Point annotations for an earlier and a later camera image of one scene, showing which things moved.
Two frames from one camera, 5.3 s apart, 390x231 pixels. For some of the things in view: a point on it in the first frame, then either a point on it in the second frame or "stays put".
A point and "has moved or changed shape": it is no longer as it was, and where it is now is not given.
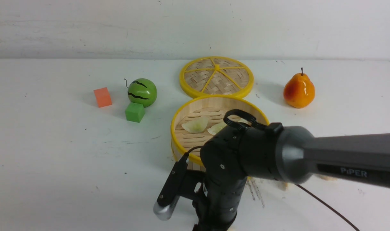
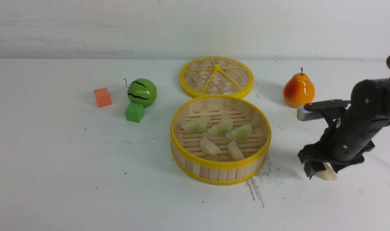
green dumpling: x=198 y=125 stays put
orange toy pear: x=299 y=91 stays put
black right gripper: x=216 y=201 -> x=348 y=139
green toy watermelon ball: x=143 y=91 stays put
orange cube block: x=103 y=97 stays put
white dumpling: x=283 y=185 has moved or changed shape
